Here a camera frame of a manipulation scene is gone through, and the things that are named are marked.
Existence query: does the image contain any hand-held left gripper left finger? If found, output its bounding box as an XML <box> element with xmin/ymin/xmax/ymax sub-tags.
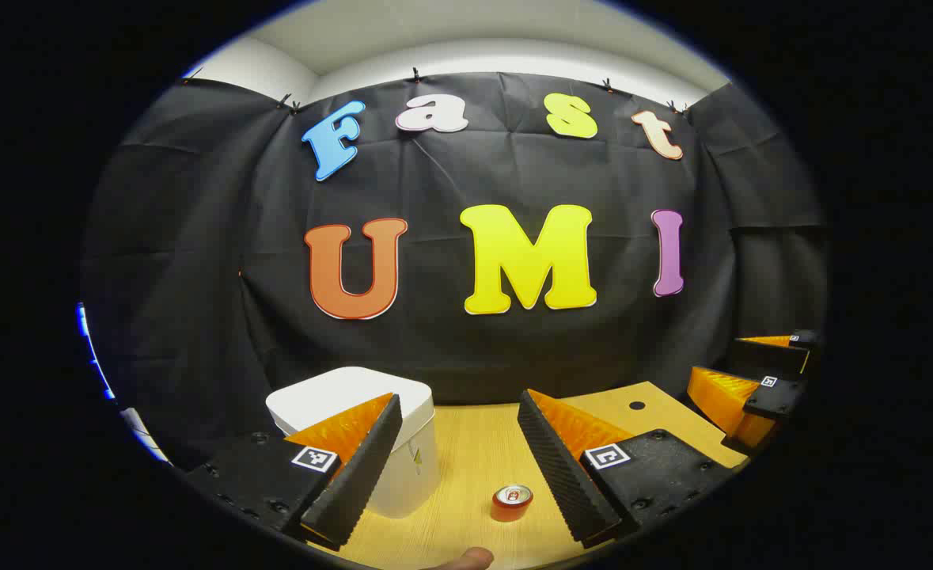
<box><xmin>185</xmin><ymin>393</ymin><xmax>403</xmax><ymax>550</ymax></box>

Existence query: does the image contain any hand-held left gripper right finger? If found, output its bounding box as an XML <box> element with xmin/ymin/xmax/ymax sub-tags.
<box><xmin>518</xmin><ymin>389</ymin><xmax>744</xmax><ymax>549</ymax></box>

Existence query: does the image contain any red pop can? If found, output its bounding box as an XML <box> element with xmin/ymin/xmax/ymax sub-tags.
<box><xmin>491</xmin><ymin>484</ymin><xmax>534</xmax><ymax>523</ymax></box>

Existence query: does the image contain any white desktop garbage bin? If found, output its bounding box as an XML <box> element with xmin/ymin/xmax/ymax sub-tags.
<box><xmin>265</xmin><ymin>366</ymin><xmax>441</xmax><ymax>519</ymax></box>

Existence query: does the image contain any wooden desktop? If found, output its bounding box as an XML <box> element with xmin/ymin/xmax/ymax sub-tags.
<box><xmin>308</xmin><ymin>381</ymin><xmax>752</xmax><ymax>570</ymax></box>

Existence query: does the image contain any black backdrop cloth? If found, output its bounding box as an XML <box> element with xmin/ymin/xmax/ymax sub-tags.
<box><xmin>82</xmin><ymin>70</ymin><xmax>831</xmax><ymax>472</ymax></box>

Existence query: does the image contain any computer monitor screen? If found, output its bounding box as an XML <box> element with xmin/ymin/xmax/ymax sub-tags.
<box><xmin>76</xmin><ymin>301</ymin><xmax>116</xmax><ymax>401</ymax></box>

